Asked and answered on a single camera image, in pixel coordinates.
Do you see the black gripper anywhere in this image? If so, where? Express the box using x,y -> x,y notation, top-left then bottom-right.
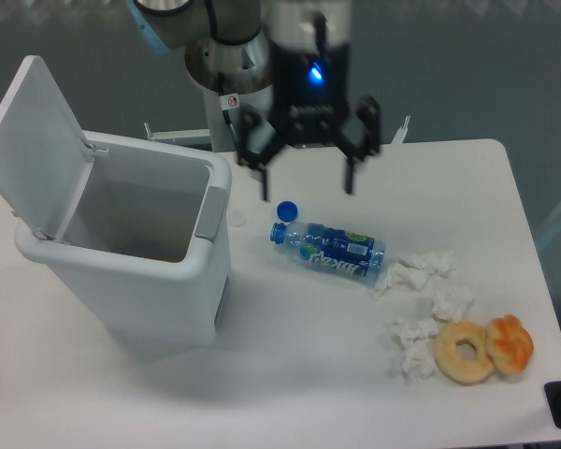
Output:
236,42 -> 381,202

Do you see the white trash can lid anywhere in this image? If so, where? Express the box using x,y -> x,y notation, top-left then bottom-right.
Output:
0,55 -> 108,241

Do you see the blue bottle cap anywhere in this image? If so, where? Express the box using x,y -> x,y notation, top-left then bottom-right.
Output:
276,200 -> 298,223

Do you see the white trash can body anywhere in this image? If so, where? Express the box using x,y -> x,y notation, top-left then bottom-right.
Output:
15,132 -> 232,345

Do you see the blue plastic water bottle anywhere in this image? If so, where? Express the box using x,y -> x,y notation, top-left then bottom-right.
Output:
269,222 -> 386,284

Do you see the crumpled white tissue upper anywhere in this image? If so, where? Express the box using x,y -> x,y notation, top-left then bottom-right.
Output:
370,251 -> 457,302

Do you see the crumpled white tissue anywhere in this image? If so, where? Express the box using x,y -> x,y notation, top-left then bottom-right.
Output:
391,318 -> 439,384
370,251 -> 457,302
431,286 -> 475,322

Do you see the crumpled white tissue middle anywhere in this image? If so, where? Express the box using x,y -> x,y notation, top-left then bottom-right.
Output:
431,286 -> 475,322

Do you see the crumpled white tissue lower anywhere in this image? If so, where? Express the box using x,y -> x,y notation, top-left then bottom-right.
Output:
391,318 -> 439,384

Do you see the orange glazed pastry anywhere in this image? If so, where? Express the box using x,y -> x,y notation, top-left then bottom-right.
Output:
486,314 -> 534,376

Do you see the black cable on pedestal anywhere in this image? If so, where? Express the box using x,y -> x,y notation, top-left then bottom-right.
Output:
217,72 -> 244,152

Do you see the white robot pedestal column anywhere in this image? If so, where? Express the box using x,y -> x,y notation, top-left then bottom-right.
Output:
185,30 -> 273,152

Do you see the plain ring doughnut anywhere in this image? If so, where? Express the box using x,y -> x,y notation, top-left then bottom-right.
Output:
433,320 -> 495,384

